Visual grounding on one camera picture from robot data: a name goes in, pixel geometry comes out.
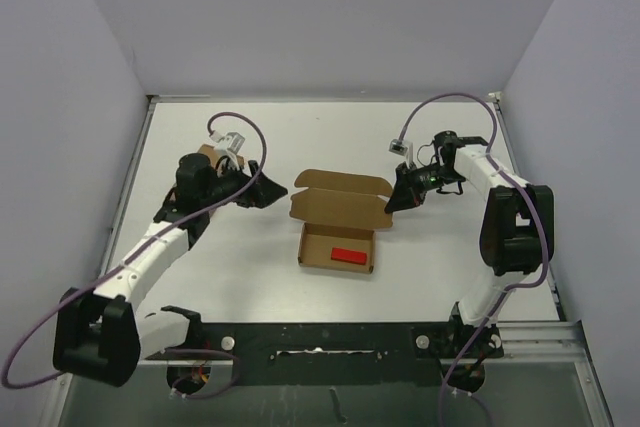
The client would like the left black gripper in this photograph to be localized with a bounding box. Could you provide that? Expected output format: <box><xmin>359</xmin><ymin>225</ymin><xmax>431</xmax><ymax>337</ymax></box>
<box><xmin>201</xmin><ymin>157</ymin><xmax>287</xmax><ymax>210</ymax></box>

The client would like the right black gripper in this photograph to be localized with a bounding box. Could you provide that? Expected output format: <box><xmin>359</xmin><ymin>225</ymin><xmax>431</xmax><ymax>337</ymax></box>
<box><xmin>386</xmin><ymin>161</ymin><xmax>465</xmax><ymax>214</ymax></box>

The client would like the brown cardboard box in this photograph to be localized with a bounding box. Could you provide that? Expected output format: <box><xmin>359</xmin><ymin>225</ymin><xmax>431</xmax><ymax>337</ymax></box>
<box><xmin>289</xmin><ymin>169</ymin><xmax>393</xmax><ymax>275</ymax></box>
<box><xmin>196</xmin><ymin>144</ymin><xmax>245</xmax><ymax>219</ymax></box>

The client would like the red rectangular block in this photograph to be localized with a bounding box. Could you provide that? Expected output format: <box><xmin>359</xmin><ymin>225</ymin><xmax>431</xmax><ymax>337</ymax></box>
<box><xmin>331</xmin><ymin>247</ymin><xmax>368</xmax><ymax>265</ymax></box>

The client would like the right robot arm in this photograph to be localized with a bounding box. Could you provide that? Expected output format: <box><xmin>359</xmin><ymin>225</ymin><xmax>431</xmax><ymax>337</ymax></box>
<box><xmin>385</xmin><ymin>131</ymin><xmax>554</xmax><ymax>356</ymax></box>

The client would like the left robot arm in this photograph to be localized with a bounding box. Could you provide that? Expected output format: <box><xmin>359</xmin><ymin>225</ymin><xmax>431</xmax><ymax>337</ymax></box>
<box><xmin>52</xmin><ymin>152</ymin><xmax>288</xmax><ymax>387</ymax></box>

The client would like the folded brown cardboard box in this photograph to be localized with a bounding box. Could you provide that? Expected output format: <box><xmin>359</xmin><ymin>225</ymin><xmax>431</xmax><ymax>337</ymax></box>
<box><xmin>196</xmin><ymin>144</ymin><xmax>245</xmax><ymax>219</ymax></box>

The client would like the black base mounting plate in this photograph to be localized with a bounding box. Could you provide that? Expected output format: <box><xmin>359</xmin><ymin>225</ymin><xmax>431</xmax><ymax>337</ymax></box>
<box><xmin>165</xmin><ymin>319</ymin><xmax>504</xmax><ymax>394</ymax></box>

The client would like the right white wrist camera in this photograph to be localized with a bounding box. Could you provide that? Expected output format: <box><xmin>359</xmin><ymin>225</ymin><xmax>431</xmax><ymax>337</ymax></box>
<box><xmin>389</xmin><ymin>138</ymin><xmax>415</xmax><ymax>167</ymax></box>

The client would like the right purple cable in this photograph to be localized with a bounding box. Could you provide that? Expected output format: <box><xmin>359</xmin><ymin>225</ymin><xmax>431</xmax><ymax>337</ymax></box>
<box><xmin>399</xmin><ymin>92</ymin><xmax>550</xmax><ymax>427</ymax></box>

